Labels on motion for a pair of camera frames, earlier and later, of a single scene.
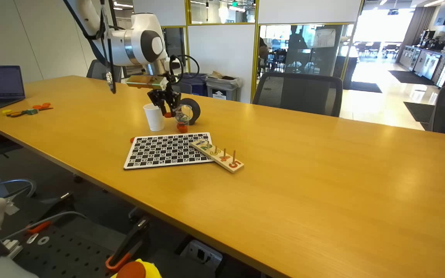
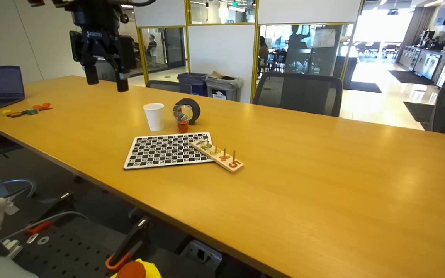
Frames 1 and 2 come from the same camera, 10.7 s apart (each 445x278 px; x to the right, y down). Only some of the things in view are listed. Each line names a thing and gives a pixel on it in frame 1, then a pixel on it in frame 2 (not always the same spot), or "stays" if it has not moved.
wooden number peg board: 218,157 stays
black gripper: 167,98 → 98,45
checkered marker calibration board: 162,150 stays
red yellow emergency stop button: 138,269 stays
